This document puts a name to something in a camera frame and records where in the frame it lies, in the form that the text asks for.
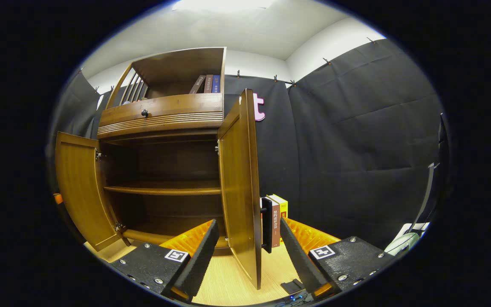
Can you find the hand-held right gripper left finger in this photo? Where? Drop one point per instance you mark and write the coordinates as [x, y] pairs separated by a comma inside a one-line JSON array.
[[198, 264]]

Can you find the wooden double-door shoe cabinet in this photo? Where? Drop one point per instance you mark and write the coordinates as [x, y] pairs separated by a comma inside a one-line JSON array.
[[164, 128]]

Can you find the wooden shoe cabinet door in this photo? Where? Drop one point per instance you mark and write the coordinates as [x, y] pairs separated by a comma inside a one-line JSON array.
[[79, 183], [237, 179]]

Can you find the wooden cabinet drawer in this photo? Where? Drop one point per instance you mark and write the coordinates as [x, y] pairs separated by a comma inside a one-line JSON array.
[[173, 106]]

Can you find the wooden cabinet shelf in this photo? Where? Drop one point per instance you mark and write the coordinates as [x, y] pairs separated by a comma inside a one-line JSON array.
[[164, 189]]

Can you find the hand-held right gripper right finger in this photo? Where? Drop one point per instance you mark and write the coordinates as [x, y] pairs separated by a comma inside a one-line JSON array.
[[298, 260]]

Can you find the blue book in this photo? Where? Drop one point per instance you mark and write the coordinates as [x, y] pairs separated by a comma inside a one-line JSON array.
[[216, 84]]

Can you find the brown book with white print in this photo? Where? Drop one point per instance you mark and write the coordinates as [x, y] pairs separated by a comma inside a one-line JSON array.
[[275, 221]]

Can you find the dark thin stand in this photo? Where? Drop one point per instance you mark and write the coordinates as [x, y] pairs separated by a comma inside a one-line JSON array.
[[428, 192]]

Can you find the white rounded object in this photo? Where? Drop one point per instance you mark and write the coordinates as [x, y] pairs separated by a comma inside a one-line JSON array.
[[403, 243]]

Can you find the large ceiling light panel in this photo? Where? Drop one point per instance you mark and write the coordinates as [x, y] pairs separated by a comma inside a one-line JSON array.
[[224, 5]]

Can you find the leaning brown book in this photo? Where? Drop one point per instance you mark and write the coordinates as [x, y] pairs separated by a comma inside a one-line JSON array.
[[197, 84]]

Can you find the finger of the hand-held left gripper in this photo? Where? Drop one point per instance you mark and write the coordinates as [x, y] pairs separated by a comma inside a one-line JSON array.
[[58, 198]]

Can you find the yellow book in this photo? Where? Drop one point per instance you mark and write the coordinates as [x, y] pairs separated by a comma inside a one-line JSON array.
[[284, 207]]

